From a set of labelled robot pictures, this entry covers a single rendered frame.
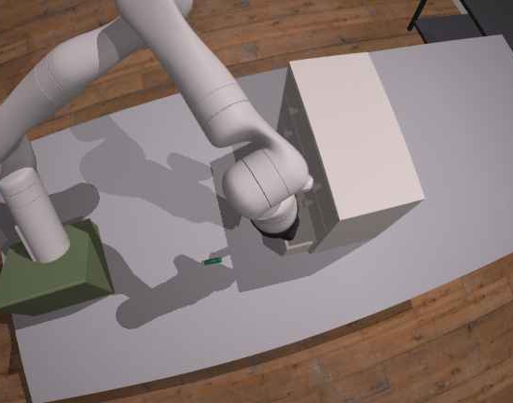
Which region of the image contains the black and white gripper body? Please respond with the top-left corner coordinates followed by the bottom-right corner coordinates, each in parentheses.
top-left (250, 175), bottom-right (313, 241)

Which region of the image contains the white chest of drawers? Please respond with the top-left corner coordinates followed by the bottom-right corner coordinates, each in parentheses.
top-left (276, 52), bottom-right (425, 254)

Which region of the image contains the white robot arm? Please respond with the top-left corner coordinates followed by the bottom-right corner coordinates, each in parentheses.
top-left (0, 0), bottom-right (309, 263)

